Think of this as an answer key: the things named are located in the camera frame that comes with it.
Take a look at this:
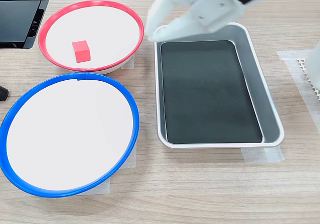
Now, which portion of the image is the small red cube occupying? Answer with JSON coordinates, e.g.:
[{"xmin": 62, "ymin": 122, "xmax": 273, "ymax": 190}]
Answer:
[{"xmin": 71, "ymin": 40, "xmax": 91, "ymax": 63}]

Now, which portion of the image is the black tray mat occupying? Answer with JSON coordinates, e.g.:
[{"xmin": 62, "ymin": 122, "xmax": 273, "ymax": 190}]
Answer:
[{"xmin": 160, "ymin": 40, "xmax": 264, "ymax": 144}]

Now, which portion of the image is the steel tray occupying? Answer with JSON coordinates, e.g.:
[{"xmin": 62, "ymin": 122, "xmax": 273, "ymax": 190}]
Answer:
[{"xmin": 153, "ymin": 22, "xmax": 285, "ymax": 149}]

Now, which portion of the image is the translucent tape sheet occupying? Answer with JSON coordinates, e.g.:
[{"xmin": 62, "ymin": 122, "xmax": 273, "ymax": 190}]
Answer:
[
  {"xmin": 240, "ymin": 146, "xmax": 285, "ymax": 163},
  {"xmin": 74, "ymin": 143, "xmax": 137, "ymax": 195},
  {"xmin": 120, "ymin": 52, "xmax": 136, "ymax": 70}
]

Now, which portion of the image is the red-rimmed white plate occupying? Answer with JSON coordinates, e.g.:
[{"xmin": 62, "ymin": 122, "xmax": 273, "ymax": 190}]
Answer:
[{"xmin": 38, "ymin": 0, "xmax": 145, "ymax": 75}]

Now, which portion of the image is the black electronic device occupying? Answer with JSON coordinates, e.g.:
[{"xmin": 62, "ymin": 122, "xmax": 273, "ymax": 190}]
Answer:
[{"xmin": 0, "ymin": 0, "xmax": 55, "ymax": 50}]

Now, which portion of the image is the blue-rimmed white plate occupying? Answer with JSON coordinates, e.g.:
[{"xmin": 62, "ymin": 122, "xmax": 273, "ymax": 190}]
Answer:
[{"xmin": 0, "ymin": 72, "xmax": 140, "ymax": 199}]

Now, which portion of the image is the pale perforated base plate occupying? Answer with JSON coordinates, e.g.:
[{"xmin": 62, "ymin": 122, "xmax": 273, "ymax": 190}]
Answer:
[{"xmin": 296, "ymin": 57, "xmax": 320, "ymax": 101}]

